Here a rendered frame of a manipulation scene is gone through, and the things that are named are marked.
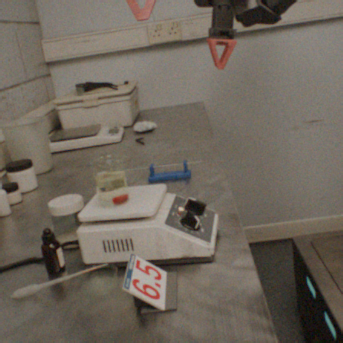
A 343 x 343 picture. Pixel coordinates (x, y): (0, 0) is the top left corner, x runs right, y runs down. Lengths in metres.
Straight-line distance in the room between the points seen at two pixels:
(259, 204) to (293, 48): 0.76
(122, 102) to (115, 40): 0.42
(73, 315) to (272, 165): 1.77
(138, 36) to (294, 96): 0.76
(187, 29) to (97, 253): 1.53
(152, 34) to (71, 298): 1.58
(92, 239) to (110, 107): 1.15
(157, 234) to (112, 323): 0.15
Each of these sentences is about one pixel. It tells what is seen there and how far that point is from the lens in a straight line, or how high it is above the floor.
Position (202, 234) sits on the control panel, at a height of 0.79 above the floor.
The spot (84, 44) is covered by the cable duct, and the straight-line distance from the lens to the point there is 2.15.
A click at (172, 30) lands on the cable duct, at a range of 2.09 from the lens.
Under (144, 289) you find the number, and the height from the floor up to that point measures 0.77.
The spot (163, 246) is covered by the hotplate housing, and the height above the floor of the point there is 0.78.
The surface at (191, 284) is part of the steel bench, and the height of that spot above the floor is 0.75.
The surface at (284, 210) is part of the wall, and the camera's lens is 2.38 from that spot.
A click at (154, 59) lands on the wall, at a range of 2.16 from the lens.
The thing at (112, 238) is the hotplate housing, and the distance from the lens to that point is 0.69.
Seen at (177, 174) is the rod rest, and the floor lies 0.76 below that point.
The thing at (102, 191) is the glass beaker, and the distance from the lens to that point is 0.70.
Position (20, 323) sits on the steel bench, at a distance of 0.65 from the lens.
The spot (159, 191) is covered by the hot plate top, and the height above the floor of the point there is 0.84.
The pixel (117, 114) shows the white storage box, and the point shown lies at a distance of 1.80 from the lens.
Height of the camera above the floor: 1.08
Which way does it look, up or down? 17 degrees down
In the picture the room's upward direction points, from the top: 9 degrees counter-clockwise
